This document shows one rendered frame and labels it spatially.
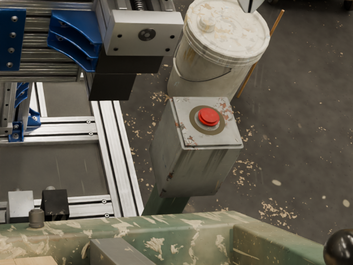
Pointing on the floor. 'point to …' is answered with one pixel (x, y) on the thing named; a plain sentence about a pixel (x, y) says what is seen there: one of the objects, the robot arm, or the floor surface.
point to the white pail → (217, 49)
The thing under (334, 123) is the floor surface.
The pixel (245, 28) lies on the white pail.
